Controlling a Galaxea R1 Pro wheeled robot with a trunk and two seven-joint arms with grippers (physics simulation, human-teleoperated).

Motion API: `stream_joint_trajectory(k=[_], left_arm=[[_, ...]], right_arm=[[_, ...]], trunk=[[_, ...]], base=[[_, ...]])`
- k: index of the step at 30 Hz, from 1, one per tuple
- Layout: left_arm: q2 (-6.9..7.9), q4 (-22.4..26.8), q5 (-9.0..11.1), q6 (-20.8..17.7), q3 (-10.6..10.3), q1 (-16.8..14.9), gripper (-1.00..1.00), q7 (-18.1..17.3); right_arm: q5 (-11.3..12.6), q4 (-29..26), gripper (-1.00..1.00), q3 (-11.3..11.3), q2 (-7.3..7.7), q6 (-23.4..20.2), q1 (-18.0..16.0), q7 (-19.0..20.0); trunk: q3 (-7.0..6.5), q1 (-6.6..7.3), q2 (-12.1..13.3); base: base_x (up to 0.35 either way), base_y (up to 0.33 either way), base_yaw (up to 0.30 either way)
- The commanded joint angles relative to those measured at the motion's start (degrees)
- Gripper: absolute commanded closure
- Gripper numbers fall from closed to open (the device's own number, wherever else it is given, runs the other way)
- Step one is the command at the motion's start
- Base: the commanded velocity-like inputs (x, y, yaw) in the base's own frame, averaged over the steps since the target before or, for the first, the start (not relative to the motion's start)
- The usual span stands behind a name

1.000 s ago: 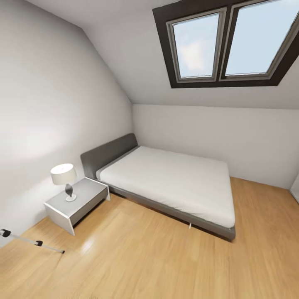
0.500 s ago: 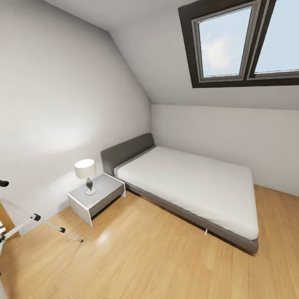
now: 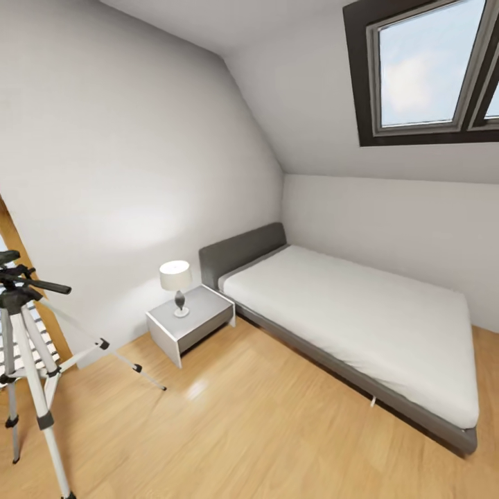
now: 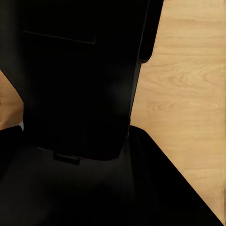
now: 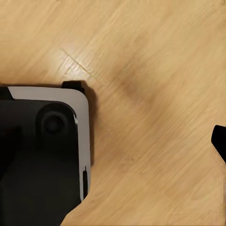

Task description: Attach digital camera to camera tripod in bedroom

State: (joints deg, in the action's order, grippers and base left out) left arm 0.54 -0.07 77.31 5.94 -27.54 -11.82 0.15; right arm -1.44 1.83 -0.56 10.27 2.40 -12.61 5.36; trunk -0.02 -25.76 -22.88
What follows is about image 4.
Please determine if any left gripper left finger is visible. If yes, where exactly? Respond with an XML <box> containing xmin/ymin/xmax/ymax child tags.
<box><xmin>0</xmin><ymin>125</ymin><xmax>24</xmax><ymax>182</ymax></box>

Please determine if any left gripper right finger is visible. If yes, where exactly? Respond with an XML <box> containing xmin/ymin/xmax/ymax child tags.
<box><xmin>128</xmin><ymin>125</ymin><xmax>224</xmax><ymax>226</ymax></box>

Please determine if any digital camera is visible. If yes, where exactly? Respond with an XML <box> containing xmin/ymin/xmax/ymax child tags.
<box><xmin>0</xmin><ymin>0</ymin><xmax>164</xmax><ymax>165</ymax></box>

